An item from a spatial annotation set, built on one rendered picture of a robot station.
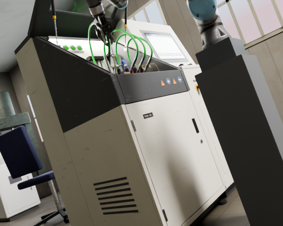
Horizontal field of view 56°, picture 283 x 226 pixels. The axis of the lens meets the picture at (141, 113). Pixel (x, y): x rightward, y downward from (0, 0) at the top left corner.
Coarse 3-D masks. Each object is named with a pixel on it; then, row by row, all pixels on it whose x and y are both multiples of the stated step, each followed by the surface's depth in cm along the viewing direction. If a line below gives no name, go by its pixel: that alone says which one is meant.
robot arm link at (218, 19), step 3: (219, 15) 129; (216, 18) 126; (219, 18) 128; (195, 21) 128; (213, 21) 126; (216, 21) 127; (219, 21) 127; (198, 24) 130; (207, 24) 126; (210, 24) 127; (198, 27) 133; (201, 27) 130; (204, 27) 128
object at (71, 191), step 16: (16, 48) 191; (32, 48) 177; (32, 64) 180; (32, 80) 184; (32, 96) 188; (48, 96) 174; (48, 112) 178; (48, 128) 181; (48, 144) 185; (64, 144) 172; (64, 160) 175; (64, 176) 178; (64, 192) 182; (80, 192) 169; (80, 208) 172; (80, 224) 176
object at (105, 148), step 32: (192, 96) 184; (96, 128) 148; (128, 128) 132; (96, 160) 153; (128, 160) 136; (96, 192) 158; (128, 192) 140; (96, 224) 164; (128, 224) 144; (160, 224) 129; (192, 224) 154
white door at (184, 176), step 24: (168, 96) 164; (144, 120) 141; (168, 120) 156; (192, 120) 174; (144, 144) 136; (168, 144) 150; (192, 144) 166; (168, 168) 143; (192, 168) 159; (216, 168) 178; (168, 192) 138; (192, 192) 152; (168, 216) 132
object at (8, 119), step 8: (0, 96) 593; (8, 96) 604; (0, 104) 591; (8, 104) 597; (0, 112) 591; (8, 112) 592; (0, 120) 579; (8, 120) 587; (16, 120) 596; (24, 120) 605; (0, 128) 575; (8, 128) 592; (32, 136) 610; (40, 152) 612; (40, 160) 606; (40, 184) 580; (48, 184) 588; (40, 192) 576; (48, 192) 584
